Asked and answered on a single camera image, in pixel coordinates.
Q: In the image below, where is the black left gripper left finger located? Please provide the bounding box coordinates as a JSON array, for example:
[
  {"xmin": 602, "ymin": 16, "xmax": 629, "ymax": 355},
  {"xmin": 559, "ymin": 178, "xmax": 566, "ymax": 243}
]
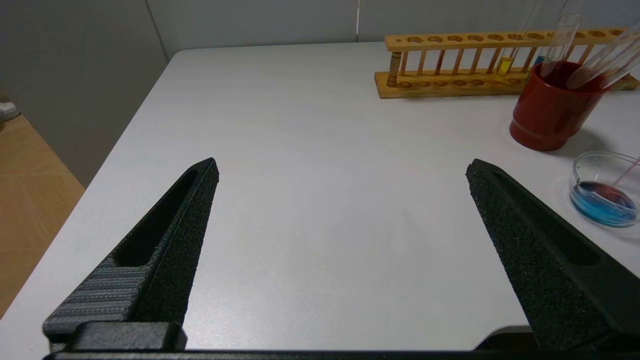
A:
[{"xmin": 42, "ymin": 157, "xmax": 220, "ymax": 352}]

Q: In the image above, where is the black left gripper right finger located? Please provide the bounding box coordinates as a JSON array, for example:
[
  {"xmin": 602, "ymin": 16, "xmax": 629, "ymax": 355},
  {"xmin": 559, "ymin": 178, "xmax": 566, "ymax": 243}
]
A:
[{"xmin": 465, "ymin": 158, "xmax": 640, "ymax": 352}]

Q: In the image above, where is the test tube with blue pigment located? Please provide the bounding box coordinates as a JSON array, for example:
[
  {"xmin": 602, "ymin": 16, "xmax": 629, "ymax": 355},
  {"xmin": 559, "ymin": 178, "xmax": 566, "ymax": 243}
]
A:
[{"xmin": 540, "ymin": 13, "xmax": 583, "ymax": 79}]

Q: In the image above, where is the test tube with yellow pigment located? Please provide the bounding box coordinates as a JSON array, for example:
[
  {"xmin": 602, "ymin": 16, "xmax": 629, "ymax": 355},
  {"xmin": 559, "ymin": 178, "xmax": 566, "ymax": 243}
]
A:
[{"xmin": 495, "ymin": 0, "xmax": 543, "ymax": 77}]

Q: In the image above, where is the test tube with teal pigment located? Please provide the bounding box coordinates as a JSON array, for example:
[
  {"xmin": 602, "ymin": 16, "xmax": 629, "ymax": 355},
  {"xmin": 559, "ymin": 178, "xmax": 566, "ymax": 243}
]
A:
[{"xmin": 532, "ymin": 0, "xmax": 586, "ymax": 67}]

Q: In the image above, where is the wooden test tube rack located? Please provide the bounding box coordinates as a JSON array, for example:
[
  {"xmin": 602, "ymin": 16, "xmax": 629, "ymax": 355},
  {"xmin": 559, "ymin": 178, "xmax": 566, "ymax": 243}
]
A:
[{"xmin": 374, "ymin": 27, "xmax": 640, "ymax": 99}]

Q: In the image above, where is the empty glass test tube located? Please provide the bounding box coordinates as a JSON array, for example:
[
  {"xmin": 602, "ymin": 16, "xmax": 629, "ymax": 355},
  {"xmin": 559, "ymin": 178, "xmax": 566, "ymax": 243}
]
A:
[
  {"xmin": 595, "ymin": 42, "xmax": 640, "ymax": 88},
  {"xmin": 567, "ymin": 25, "xmax": 640, "ymax": 90}
]

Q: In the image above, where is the clear glass beaker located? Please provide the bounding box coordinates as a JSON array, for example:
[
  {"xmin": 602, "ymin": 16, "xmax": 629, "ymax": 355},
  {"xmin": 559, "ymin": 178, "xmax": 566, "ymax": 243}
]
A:
[{"xmin": 568, "ymin": 151, "xmax": 640, "ymax": 229}]

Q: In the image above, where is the red plastic cup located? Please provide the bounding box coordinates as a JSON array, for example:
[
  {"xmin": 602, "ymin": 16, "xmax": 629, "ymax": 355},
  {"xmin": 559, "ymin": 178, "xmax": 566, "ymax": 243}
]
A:
[{"xmin": 509, "ymin": 61, "xmax": 612, "ymax": 152}]

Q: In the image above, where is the grey white floor object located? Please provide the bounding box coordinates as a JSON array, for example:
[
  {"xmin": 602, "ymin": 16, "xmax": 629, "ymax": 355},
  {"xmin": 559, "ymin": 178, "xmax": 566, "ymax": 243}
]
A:
[{"xmin": 0, "ymin": 100, "xmax": 21, "ymax": 124}]

